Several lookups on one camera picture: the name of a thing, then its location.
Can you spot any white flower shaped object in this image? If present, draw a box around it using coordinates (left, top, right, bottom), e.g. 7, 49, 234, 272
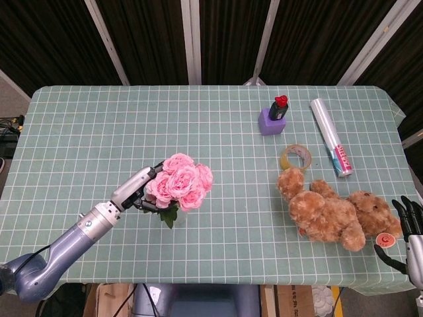
311, 285, 335, 316

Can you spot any dark corrugated partition panel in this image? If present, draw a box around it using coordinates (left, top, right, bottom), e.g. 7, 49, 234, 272
199, 0, 272, 87
260, 0, 396, 87
95, 0, 190, 87
0, 0, 122, 97
354, 9, 423, 143

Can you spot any brown teddy bear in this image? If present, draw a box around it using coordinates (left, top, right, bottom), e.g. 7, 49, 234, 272
276, 167, 404, 253

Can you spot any brown cardboard box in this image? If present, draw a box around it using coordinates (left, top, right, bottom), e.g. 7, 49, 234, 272
82, 283, 134, 317
275, 285, 315, 317

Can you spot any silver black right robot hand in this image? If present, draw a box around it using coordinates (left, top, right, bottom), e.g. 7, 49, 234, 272
373, 195, 423, 292

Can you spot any yellow adhesive tape roll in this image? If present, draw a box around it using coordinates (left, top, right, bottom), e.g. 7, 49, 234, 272
280, 143, 313, 172

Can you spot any green grid-patterned table mat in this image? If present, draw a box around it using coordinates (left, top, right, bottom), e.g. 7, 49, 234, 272
0, 85, 418, 297

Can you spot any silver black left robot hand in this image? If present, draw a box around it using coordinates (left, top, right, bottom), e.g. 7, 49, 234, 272
110, 159, 170, 214

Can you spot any light wooden plank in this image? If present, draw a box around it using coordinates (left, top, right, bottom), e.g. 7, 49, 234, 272
260, 285, 277, 317

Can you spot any black cable bundle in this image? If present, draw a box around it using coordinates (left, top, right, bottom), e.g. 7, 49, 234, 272
0, 114, 26, 147

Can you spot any purple foam cube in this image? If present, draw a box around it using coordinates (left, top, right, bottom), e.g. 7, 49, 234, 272
258, 107, 288, 137

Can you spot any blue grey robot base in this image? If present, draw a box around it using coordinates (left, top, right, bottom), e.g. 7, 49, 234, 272
133, 283, 262, 317

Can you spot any pink artificial flower bouquet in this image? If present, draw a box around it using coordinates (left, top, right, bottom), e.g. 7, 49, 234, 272
145, 152, 214, 230

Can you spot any white partition post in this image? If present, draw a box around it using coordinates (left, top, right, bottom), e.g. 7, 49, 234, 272
243, 0, 282, 87
83, 0, 131, 87
336, 0, 418, 87
179, 0, 204, 85

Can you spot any black bottle red cap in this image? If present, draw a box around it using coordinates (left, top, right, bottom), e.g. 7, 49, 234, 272
268, 94, 289, 123

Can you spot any clear plastic wrap roll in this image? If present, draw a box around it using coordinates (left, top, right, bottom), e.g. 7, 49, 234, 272
309, 97, 356, 179

